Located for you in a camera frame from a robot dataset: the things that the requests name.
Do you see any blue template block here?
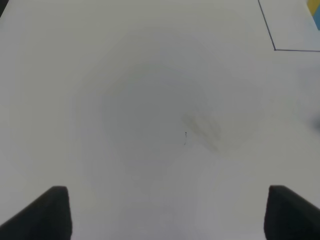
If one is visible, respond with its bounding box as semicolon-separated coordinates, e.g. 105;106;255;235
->
313;7;320;30

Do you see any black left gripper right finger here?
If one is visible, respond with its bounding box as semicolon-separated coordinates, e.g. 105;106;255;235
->
263;185;320;240

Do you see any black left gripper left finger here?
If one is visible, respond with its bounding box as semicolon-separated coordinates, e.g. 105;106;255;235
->
0;186;73;240

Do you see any yellow template block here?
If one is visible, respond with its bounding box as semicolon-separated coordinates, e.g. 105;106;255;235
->
307;0;320;16

